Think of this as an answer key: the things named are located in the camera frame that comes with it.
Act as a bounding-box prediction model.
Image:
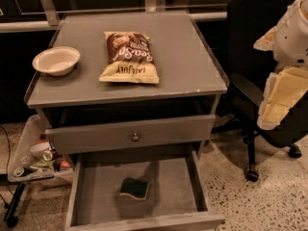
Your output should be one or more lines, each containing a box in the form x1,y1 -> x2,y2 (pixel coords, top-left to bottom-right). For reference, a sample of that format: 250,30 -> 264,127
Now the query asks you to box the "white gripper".
253,0 -> 308,130

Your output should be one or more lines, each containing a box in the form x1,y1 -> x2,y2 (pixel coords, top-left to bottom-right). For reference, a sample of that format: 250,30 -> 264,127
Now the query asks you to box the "green yellow sponge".
119,177 -> 149,200

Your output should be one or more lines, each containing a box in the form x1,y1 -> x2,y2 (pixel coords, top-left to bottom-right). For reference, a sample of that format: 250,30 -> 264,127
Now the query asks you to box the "grey drawer cabinet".
23,10 -> 231,231

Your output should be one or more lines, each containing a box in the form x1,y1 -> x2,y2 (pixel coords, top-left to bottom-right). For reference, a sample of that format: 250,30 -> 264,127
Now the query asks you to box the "round metal drawer knob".
132,133 -> 140,141

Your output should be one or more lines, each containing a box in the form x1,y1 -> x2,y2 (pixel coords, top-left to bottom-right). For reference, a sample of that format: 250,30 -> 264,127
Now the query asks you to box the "open middle drawer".
64,148 -> 224,231

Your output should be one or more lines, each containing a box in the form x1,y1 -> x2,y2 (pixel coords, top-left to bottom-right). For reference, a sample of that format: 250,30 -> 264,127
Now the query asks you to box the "grey top drawer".
45,115 -> 215,154

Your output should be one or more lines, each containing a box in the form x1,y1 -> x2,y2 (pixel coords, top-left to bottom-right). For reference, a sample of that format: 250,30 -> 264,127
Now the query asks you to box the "black office chair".
217,0 -> 308,182

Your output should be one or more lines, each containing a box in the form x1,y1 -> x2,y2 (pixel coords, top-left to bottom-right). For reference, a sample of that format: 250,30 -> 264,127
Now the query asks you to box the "brown chip bag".
99,31 -> 160,84

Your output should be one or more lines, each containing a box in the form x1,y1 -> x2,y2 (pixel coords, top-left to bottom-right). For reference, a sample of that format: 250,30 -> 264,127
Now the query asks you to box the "white paper bowl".
32,46 -> 80,76

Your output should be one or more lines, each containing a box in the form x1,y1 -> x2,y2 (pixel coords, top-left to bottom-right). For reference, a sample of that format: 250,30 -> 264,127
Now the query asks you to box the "white cup in bin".
30,141 -> 51,158

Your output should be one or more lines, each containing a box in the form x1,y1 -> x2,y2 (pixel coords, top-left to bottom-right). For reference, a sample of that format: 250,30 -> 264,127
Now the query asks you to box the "metal railing bar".
0,12 -> 227,33

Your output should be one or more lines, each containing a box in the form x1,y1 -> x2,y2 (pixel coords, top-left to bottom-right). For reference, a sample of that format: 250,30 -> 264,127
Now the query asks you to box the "clear plastic bin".
8,115 -> 74,189

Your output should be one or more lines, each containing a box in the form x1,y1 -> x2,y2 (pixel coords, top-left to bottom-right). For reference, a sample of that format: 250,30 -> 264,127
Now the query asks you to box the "metal can in bin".
13,167 -> 25,177

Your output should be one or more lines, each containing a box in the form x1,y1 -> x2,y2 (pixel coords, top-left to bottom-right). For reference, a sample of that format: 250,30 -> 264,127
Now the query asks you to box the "black stand leg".
4,183 -> 25,228

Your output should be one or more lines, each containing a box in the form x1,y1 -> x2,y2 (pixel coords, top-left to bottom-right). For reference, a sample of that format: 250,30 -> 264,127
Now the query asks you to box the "metal bracket post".
40,0 -> 60,26

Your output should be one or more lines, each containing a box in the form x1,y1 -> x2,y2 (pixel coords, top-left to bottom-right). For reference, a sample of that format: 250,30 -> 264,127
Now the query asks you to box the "black cable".
0,124 -> 13,210

